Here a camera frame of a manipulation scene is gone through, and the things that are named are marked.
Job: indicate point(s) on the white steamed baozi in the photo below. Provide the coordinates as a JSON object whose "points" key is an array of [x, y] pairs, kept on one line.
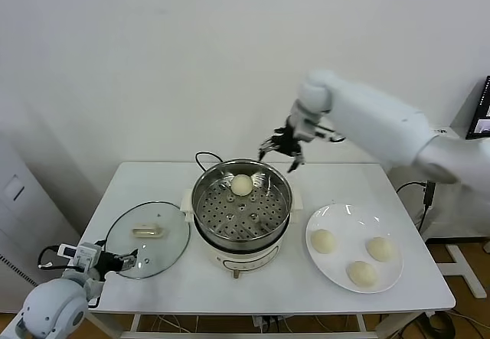
{"points": [[380, 248], [322, 241], [241, 185], [361, 274]]}

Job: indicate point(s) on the white metal table frame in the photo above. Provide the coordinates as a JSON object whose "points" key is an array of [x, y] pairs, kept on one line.
{"points": [[191, 335]]}

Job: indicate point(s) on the round glass pot lid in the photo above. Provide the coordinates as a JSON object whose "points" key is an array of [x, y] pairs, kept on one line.
{"points": [[153, 247]]}

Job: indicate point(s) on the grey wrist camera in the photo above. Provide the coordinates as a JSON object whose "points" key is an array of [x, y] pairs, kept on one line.
{"points": [[325, 134], [86, 255]]}

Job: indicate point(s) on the black laptop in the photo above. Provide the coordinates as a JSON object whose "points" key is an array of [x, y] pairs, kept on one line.
{"points": [[480, 124]]}

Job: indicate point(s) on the cream electric cooker pot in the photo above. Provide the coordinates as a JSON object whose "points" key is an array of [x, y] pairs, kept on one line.
{"points": [[245, 256]]}

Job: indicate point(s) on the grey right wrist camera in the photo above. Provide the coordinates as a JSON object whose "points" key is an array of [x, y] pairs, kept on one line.
{"points": [[325, 134]]}

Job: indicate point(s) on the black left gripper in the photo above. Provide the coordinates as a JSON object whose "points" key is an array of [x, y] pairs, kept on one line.
{"points": [[109, 262]]}

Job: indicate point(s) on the black power adapter brick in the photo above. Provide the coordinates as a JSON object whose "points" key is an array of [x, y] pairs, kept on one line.
{"points": [[428, 193]]}

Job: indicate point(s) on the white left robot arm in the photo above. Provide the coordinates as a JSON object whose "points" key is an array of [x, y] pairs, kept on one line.
{"points": [[53, 308]]}

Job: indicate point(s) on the white power strip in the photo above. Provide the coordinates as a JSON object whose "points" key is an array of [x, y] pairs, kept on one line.
{"points": [[268, 321]]}

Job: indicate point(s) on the large white round plate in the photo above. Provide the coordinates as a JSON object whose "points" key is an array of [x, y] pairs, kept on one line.
{"points": [[344, 220]]}

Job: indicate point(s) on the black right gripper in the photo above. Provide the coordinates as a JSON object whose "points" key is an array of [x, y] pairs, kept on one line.
{"points": [[288, 138]]}

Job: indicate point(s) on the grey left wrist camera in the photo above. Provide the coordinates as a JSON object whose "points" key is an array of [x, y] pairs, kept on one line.
{"points": [[86, 255]]}

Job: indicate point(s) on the white metal cabinet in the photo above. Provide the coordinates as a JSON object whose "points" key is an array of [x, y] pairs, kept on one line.
{"points": [[23, 216]]}

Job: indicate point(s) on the perforated steel steamer basket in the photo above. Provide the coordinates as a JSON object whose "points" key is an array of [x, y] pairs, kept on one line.
{"points": [[241, 216]]}

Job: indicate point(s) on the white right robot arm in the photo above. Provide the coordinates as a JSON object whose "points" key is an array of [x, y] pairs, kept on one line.
{"points": [[383, 124]]}

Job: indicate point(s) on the white side desk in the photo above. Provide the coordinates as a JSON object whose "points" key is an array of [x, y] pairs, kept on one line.
{"points": [[465, 266]]}

